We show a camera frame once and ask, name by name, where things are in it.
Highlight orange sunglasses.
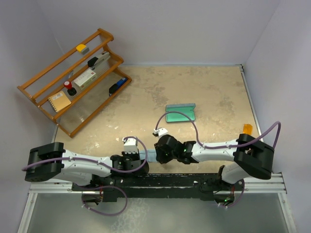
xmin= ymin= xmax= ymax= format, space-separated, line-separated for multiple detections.
xmin=242 ymin=124 xmax=253 ymax=135

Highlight grey glasses case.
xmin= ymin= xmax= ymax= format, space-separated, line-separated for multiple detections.
xmin=165 ymin=103 xmax=196 ymax=123

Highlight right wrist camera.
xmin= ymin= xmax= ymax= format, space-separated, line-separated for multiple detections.
xmin=152 ymin=128 xmax=168 ymax=138

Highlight brown spiral notebook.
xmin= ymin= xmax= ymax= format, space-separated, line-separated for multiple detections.
xmin=48 ymin=91 xmax=71 ymax=113

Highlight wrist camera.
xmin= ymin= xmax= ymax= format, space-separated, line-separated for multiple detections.
xmin=152 ymin=128 xmax=168 ymax=138
xmin=122 ymin=136 xmax=138 ymax=154

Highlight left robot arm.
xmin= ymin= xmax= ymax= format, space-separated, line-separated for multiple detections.
xmin=22 ymin=142 xmax=149 ymax=190

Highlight wooden shelf rack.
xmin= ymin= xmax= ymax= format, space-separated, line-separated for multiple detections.
xmin=18 ymin=28 xmax=132 ymax=138

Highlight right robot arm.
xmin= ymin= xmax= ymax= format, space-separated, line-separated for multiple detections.
xmin=155 ymin=133 xmax=275 ymax=190

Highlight yellow grey eraser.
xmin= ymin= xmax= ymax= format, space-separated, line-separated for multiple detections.
xmin=76 ymin=44 xmax=89 ymax=55

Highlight white green box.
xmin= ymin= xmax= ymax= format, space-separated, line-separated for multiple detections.
xmin=73 ymin=68 xmax=97 ymax=89

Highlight red black stamp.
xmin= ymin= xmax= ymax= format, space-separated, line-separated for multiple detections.
xmin=64 ymin=81 xmax=77 ymax=96

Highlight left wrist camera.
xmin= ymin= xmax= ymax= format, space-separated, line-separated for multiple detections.
xmin=122 ymin=136 xmax=138 ymax=154

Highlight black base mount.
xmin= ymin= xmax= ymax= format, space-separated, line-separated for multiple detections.
xmin=72 ymin=166 xmax=244 ymax=202

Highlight black white stapler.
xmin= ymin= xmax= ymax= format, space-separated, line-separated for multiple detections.
xmin=87 ymin=51 xmax=110 ymax=67

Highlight blue cleaning cloth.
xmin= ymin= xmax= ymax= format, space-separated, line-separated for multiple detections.
xmin=139 ymin=149 xmax=158 ymax=163

